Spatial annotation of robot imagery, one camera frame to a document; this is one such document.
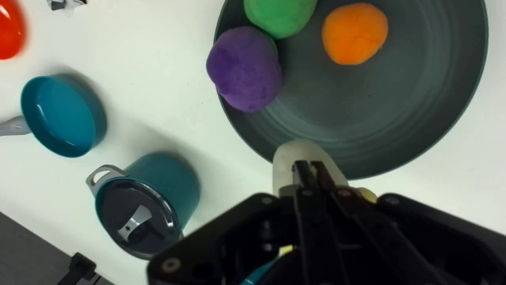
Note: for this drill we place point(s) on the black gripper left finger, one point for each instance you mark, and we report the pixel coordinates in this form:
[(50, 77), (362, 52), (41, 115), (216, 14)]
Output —
[(310, 226)]

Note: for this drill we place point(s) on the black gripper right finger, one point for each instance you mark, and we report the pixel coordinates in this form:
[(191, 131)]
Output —
[(368, 237)]

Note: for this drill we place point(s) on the teal toy pot with lid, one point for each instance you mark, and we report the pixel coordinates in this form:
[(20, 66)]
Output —
[(167, 182)]

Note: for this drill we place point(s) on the purple plush eggplant toy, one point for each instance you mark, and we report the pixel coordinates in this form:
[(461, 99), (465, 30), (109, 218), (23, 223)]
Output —
[(243, 68)]

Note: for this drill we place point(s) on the orange plush ball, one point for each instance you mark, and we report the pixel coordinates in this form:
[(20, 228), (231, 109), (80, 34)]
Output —
[(354, 33)]

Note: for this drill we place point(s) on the teal toy frying pan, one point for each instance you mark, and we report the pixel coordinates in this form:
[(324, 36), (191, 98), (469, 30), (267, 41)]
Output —
[(60, 115)]

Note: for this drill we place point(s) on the dark grey round plate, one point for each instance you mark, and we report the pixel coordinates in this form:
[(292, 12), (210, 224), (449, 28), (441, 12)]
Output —
[(400, 115)]

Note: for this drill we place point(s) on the red plastic bowl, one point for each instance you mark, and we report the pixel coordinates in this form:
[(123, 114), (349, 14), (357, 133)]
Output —
[(9, 25)]

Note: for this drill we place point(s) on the black table corner bracket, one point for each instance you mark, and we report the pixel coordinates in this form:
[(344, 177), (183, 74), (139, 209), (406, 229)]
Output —
[(79, 269)]

